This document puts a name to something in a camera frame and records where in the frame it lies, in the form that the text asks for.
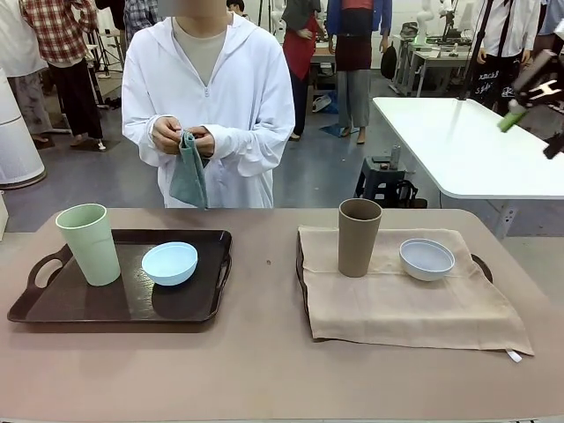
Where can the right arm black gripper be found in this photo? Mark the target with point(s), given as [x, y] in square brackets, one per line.
[556, 145]

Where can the tall brown cup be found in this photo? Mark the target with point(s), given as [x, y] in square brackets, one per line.
[359, 247]

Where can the beige cloth mat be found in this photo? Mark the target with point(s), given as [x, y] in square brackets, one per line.
[396, 308]

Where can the green cloth mat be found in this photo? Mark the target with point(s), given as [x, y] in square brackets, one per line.
[189, 176]

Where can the light blue bowl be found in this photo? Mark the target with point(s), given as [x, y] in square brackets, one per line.
[169, 266]

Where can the tall light green cup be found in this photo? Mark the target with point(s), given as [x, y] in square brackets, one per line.
[90, 247]

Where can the person's left forearm white sleeve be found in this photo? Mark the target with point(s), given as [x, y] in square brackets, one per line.
[251, 147]

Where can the person's right forearm white sleeve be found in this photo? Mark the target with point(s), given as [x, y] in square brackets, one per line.
[136, 141]

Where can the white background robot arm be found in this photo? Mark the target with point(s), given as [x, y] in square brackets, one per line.
[425, 22]

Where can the person's left hand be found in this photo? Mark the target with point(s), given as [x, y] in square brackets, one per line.
[205, 141]

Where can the person's right hand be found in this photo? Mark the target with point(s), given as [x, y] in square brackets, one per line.
[165, 132]

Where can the black tripod pole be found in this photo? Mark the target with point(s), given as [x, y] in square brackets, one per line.
[478, 48]

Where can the bystander with printed black trousers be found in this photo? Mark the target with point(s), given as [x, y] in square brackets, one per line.
[506, 26]

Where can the bystander in light blue shirt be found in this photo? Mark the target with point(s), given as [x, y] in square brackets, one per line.
[553, 17]

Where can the grey background workbench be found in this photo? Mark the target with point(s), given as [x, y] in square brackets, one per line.
[434, 61]

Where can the white side table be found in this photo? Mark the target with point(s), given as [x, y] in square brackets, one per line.
[440, 145]

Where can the black hanging backpack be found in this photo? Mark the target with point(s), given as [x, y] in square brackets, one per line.
[388, 61]

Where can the small grey cylinder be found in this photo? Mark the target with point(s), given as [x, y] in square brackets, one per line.
[395, 158]

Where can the black bag on floor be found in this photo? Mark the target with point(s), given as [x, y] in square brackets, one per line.
[412, 196]

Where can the black plastic stool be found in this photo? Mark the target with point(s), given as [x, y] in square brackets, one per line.
[374, 180]

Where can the bystander in blue jacket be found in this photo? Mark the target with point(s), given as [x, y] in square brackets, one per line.
[352, 48]

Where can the bystander in red apron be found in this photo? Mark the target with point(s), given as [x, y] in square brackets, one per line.
[299, 48]

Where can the person in white hoodie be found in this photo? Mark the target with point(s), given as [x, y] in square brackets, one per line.
[247, 79]

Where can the bystander in blue plaid shirt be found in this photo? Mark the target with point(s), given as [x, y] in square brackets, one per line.
[136, 13]

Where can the bystander in white top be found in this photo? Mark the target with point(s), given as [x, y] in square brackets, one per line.
[17, 44]

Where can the white box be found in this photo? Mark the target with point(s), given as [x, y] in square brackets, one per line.
[3, 216]

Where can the white cylindrical pedestal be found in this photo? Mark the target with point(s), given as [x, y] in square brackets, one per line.
[20, 145]

